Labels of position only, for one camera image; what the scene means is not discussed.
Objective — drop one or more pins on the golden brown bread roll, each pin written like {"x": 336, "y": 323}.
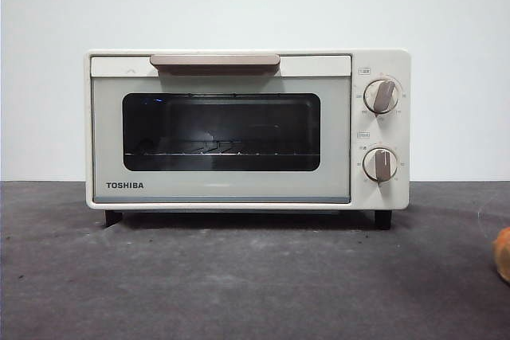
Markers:
{"x": 503, "y": 254}

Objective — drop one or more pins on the cream white toaster oven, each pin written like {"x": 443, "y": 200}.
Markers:
{"x": 380, "y": 61}

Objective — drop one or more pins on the beige timer knob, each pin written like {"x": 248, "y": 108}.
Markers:
{"x": 380, "y": 165}

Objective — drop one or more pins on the beige temperature knob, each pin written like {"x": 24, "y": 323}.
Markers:
{"x": 381, "y": 96}

